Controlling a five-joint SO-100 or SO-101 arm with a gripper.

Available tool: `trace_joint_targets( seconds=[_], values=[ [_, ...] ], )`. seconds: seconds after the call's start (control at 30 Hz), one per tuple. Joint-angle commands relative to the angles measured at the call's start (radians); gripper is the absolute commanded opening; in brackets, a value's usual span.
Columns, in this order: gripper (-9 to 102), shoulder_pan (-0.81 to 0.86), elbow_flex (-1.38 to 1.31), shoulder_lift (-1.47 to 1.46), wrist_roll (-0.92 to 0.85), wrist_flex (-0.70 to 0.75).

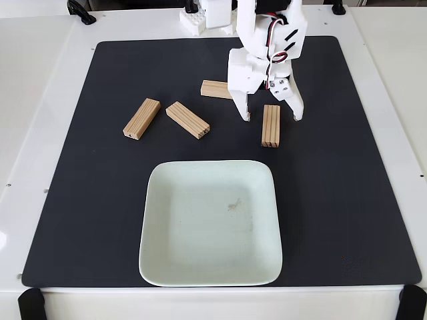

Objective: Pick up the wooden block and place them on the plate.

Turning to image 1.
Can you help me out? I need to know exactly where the wooden block with stepped edge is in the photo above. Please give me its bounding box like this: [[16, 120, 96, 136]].
[[200, 79, 234, 100]]

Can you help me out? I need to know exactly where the wooden block with dark grooves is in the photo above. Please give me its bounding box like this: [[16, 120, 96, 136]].
[[261, 104, 282, 148]]

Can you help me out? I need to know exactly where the grooved wooden block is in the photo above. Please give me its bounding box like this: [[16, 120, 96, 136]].
[[122, 97, 161, 142], [165, 101, 211, 141]]

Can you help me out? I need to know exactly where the pale green square plate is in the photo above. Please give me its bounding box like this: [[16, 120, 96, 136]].
[[138, 159, 284, 287]]

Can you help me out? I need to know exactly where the black rubber mat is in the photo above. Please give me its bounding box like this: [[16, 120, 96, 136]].
[[21, 35, 423, 288]]

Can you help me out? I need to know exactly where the red white black cable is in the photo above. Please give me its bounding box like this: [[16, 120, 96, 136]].
[[263, 11, 292, 84]]

